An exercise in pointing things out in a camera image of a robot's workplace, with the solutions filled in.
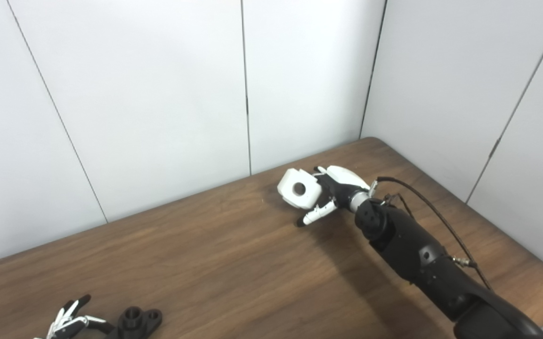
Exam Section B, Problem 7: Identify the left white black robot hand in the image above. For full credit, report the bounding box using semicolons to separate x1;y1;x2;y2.
33;295;114;339

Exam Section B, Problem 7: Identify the round white piece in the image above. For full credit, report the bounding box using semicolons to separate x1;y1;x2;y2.
277;168;322;210

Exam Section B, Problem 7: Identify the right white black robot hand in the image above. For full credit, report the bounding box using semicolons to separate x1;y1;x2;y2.
297;165;371;227

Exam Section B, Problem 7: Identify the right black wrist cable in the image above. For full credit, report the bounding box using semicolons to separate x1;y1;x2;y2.
370;177;493;290

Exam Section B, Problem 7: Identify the black flanged holder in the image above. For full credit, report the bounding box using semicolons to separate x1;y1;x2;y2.
105;306;163;339

